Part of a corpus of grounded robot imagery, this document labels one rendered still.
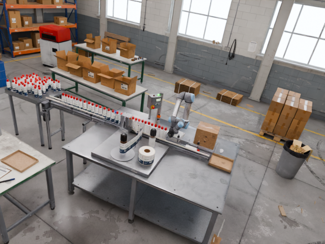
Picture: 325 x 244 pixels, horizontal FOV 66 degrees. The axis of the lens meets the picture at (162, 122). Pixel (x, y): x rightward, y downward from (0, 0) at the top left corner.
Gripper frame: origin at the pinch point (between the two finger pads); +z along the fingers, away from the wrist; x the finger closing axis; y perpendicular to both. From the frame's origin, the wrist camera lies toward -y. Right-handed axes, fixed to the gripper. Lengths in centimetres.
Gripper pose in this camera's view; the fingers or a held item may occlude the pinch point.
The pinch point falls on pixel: (167, 137)
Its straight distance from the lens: 353.3
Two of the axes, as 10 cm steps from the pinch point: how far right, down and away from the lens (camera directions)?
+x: 7.2, 6.9, 0.0
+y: -3.9, 4.0, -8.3
